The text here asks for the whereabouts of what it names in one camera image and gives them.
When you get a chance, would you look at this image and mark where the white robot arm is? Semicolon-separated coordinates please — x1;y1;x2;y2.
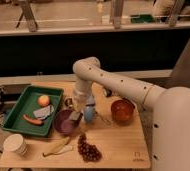
73;57;190;171

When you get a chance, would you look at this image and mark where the white paper cup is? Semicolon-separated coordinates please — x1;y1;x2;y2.
3;134;27;155

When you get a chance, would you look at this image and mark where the dark red grape bunch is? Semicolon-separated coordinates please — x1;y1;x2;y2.
78;134;102;162

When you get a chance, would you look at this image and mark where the red-yellow apple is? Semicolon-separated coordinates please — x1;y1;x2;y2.
37;95;50;107

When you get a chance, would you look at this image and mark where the green box in background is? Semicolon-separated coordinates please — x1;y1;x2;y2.
131;14;154;23

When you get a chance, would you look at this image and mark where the purple bowl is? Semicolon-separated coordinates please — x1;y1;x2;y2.
53;109;82;135

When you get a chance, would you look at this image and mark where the small metal cup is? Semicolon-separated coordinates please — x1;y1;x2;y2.
64;98;74;108

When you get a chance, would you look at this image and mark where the green plastic tray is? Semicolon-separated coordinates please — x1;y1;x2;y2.
2;86;63;137

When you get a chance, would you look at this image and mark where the red-brown bowl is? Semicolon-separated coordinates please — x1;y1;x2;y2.
111;99;135;124

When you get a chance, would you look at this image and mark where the orange sausage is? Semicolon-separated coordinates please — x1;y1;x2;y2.
23;114;43;125

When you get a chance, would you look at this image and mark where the metal spoon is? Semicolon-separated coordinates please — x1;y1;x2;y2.
96;113;111;125

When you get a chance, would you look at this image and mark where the yellow banana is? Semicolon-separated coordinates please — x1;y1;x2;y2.
42;137;73;157

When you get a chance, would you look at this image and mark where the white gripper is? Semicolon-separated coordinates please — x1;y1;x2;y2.
72;90;87;112

